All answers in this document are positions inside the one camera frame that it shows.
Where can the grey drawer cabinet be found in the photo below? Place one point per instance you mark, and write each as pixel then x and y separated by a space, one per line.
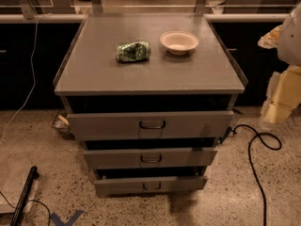
pixel 91 80

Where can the grey top drawer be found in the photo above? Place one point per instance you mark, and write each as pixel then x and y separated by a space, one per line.
pixel 148 125

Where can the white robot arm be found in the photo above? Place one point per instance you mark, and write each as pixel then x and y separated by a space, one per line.
pixel 289 43

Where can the black bar on floor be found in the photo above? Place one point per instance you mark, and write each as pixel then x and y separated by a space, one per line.
pixel 31 177

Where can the grey middle drawer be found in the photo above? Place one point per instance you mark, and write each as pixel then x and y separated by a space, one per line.
pixel 148 158

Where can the crushed green soda can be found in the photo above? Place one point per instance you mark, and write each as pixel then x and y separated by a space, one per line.
pixel 133 51

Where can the wire basket on floor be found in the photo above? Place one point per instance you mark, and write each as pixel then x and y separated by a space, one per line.
pixel 61 125

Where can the grey bottom drawer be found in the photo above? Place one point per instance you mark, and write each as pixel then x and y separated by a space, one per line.
pixel 149 185

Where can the grey drawer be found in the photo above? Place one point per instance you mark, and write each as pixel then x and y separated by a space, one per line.
pixel 148 158
pixel 149 185
pixel 148 125

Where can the white paper bowl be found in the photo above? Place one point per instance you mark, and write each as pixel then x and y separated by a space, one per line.
pixel 179 43

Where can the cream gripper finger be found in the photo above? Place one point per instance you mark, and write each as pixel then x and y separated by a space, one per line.
pixel 283 95
pixel 270 39

